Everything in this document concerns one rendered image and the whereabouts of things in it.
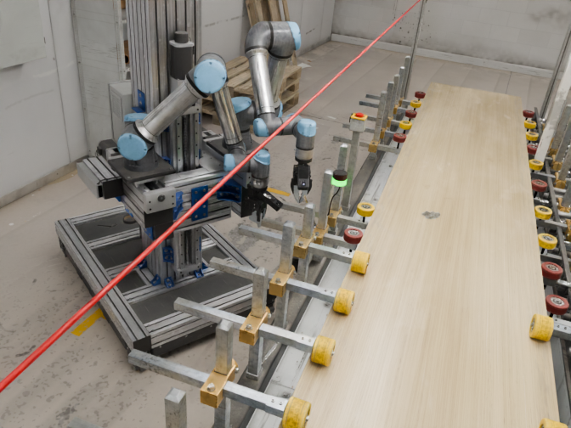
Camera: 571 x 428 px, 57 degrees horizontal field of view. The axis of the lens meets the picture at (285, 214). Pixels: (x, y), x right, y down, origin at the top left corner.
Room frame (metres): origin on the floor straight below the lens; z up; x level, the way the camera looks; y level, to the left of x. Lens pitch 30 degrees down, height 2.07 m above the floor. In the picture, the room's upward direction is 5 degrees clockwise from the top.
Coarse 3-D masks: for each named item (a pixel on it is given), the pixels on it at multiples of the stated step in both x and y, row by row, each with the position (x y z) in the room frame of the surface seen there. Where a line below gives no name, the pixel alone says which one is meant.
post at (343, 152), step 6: (342, 144) 2.21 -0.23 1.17; (342, 150) 2.20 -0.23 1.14; (342, 156) 2.20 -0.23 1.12; (342, 162) 2.20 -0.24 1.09; (342, 168) 2.20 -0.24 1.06; (336, 186) 2.21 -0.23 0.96; (342, 186) 2.22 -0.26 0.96; (336, 198) 2.20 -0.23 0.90; (336, 204) 2.20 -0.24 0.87; (336, 210) 2.20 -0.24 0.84; (336, 222) 2.21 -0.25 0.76
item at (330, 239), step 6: (264, 222) 2.00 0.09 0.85; (270, 222) 1.99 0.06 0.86; (276, 222) 2.00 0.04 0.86; (282, 222) 2.00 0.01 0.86; (276, 228) 1.98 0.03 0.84; (282, 228) 1.98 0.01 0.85; (300, 228) 1.96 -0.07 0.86; (300, 234) 1.95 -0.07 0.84; (330, 234) 1.94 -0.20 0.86; (324, 240) 1.92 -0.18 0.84; (330, 240) 1.91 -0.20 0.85; (336, 240) 1.90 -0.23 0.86; (342, 240) 1.90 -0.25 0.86; (342, 246) 1.90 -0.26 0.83; (348, 246) 1.89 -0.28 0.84; (354, 246) 1.88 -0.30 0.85
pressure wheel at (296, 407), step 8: (296, 400) 0.93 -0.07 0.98; (288, 408) 0.91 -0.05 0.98; (296, 408) 0.91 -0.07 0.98; (304, 408) 0.91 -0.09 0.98; (288, 416) 0.89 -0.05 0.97; (296, 416) 0.89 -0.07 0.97; (304, 416) 0.89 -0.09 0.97; (288, 424) 0.89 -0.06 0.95; (296, 424) 0.88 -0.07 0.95; (304, 424) 0.91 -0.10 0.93
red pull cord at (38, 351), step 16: (384, 32) 2.33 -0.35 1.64; (368, 48) 2.01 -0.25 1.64; (208, 192) 0.78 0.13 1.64; (192, 208) 0.73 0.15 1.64; (176, 224) 0.67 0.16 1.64; (160, 240) 0.63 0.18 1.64; (144, 256) 0.59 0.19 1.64; (128, 272) 0.55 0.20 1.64; (32, 352) 0.40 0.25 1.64; (16, 368) 0.37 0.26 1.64; (0, 384) 0.35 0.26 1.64
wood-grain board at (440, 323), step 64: (448, 128) 3.31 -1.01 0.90; (512, 128) 3.43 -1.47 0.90; (384, 192) 2.31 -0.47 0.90; (448, 192) 2.37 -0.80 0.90; (512, 192) 2.44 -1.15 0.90; (384, 256) 1.75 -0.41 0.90; (448, 256) 1.79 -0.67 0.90; (512, 256) 1.83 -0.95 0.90; (384, 320) 1.37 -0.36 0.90; (448, 320) 1.39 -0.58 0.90; (512, 320) 1.43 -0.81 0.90; (320, 384) 1.07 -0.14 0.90; (384, 384) 1.09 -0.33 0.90; (448, 384) 1.11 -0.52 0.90; (512, 384) 1.13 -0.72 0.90
